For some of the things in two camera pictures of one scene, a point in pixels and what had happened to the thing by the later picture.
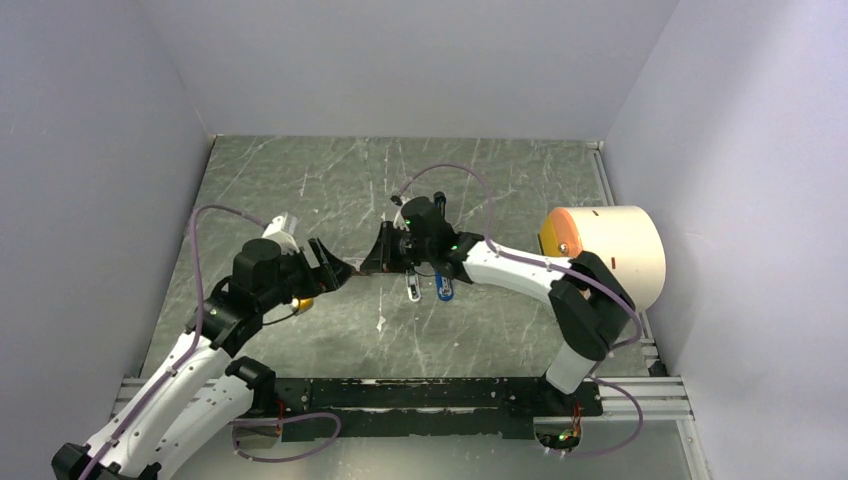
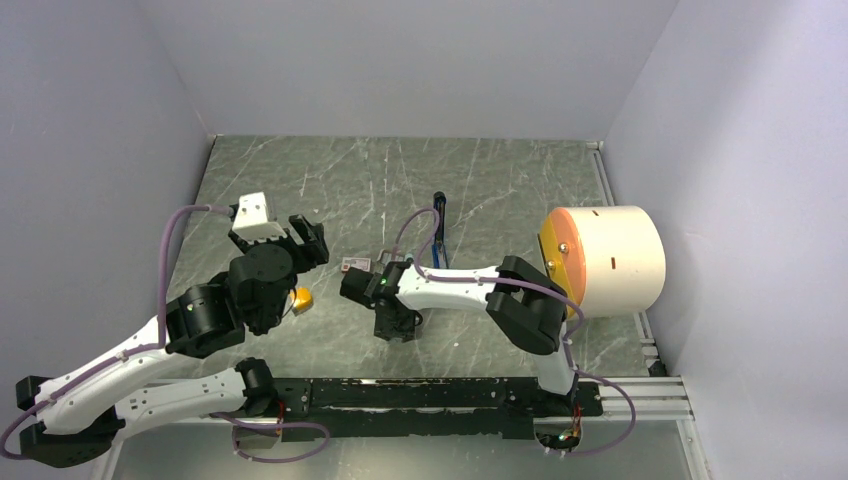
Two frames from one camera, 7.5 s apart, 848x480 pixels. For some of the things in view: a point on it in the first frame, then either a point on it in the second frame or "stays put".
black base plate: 409,408 stays put
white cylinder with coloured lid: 627,239 stays put
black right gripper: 382,259 → 404,330
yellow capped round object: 302,305 stays put
